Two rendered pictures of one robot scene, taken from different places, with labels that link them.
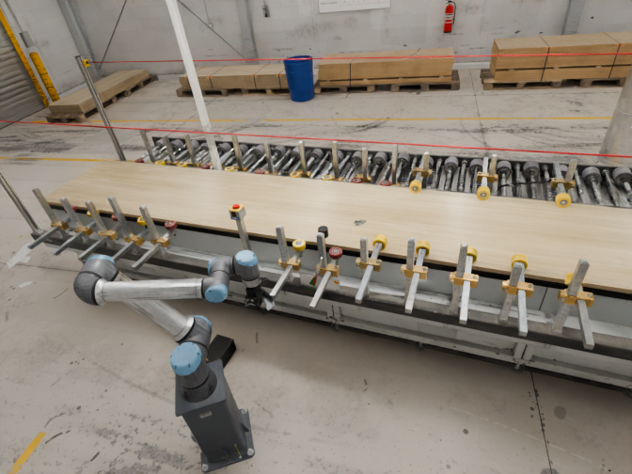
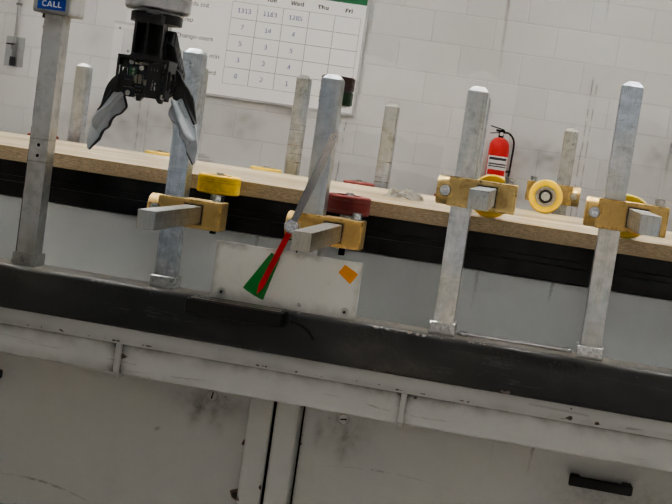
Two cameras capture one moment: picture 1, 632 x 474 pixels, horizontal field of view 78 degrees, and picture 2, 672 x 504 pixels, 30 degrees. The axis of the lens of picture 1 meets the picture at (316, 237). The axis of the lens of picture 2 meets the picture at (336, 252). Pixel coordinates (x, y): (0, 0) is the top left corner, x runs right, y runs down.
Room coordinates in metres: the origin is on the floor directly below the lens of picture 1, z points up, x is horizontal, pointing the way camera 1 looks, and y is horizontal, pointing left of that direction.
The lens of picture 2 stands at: (-0.37, 0.53, 1.01)
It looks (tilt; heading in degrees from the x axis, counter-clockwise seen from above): 5 degrees down; 344
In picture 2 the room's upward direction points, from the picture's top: 8 degrees clockwise
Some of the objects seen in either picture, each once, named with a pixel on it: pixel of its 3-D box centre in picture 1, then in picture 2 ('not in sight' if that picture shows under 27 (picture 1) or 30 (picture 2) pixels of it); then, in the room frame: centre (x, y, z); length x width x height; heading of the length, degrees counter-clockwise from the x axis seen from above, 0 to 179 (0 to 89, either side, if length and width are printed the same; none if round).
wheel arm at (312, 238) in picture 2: (325, 280); (326, 235); (1.64, -0.02, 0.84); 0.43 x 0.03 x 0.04; 155
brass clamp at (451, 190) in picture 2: (368, 263); (476, 194); (1.62, -0.27, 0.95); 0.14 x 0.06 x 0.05; 65
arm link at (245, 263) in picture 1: (247, 264); not in sight; (1.39, 0.33, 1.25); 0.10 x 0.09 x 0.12; 89
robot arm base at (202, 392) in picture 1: (197, 380); not in sight; (1.22, 0.71, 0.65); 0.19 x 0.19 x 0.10
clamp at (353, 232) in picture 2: (327, 269); (325, 229); (1.73, -0.05, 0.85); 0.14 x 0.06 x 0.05; 65
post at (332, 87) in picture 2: (323, 265); (314, 212); (1.74, -0.02, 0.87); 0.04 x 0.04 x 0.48; 65
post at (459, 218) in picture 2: (365, 271); (458, 226); (1.63, -0.25, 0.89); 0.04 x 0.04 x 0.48; 65
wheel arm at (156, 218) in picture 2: (288, 272); (185, 215); (1.76, 0.19, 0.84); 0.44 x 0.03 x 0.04; 155
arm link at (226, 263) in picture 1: (223, 268); not in sight; (1.38, 0.44, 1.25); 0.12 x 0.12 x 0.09; 89
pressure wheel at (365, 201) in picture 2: (336, 257); (345, 223); (1.82, -0.11, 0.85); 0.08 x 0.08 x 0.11
